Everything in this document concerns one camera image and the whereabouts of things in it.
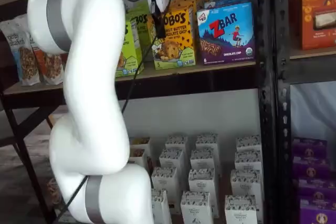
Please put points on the black metal shelf frame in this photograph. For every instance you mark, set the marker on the black metal shelf frame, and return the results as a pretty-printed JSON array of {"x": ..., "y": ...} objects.
[{"x": 266, "y": 103}]

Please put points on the white floral print box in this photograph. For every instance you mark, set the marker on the white floral print box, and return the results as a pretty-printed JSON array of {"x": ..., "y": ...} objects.
[
  {"x": 207, "y": 142},
  {"x": 165, "y": 182},
  {"x": 248, "y": 161},
  {"x": 248, "y": 143},
  {"x": 177, "y": 143},
  {"x": 241, "y": 211},
  {"x": 202, "y": 159},
  {"x": 196, "y": 208},
  {"x": 246, "y": 183},
  {"x": 160, "y": 208},
  {"x": 203, "y": 182},
  {"x": 172, "y": 159}
]

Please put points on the granola bag blue label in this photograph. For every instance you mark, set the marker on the granola bag blue label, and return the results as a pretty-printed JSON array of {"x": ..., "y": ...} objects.
[{"x": 22, "y": 56}]

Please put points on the large orange carton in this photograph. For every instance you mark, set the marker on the large orange carton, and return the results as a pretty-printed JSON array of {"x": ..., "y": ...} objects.
[{"x": 319, "y": 16}]

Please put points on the granola bag orange label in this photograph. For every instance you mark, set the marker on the granola bag orange label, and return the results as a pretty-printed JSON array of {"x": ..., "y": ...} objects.
[{"x": 51, "y": 64}]

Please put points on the translucent plastic sheet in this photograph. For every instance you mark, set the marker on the translucent plastic sheet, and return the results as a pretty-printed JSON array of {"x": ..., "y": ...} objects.
[{"x": 312, "y": 108}]

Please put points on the wooden shelf board with cartons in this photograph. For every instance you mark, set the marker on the wooden shelf board with cartons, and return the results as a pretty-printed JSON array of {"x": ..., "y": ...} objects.
[{"x": 223, "y": 184}]

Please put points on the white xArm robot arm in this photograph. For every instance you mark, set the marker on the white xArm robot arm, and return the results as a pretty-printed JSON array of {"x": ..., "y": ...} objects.
[{"x": 89, "y": 90}]

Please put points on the neighbour wooden shelf board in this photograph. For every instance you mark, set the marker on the neighbour wooden shelf board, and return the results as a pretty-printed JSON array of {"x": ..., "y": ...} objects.
[{"x": 312, "y": 53}]

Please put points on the green Bobo's apple pie box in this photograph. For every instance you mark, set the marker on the green Bobo's apple pie box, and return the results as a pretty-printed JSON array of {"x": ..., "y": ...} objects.
[
  {"x": 140, "y": 24},
  {"x": 130, "y": 58}
]

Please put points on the yellow white granola box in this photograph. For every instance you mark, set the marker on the yellow white granola box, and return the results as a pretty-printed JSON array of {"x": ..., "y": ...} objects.
[
  {"x": 137, "y": 158},
  {"x": 140, "y": 144}
]

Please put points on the wooden shelf board with snacks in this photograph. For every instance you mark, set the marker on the wooden shelf board with snacks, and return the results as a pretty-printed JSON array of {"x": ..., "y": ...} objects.
[{"x": 210, "y": 68}]

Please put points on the black neighbour shelf frame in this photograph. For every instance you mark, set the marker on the black neighbour shelf frame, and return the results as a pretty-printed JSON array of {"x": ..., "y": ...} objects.
[{"x": 283, "y": 103}]

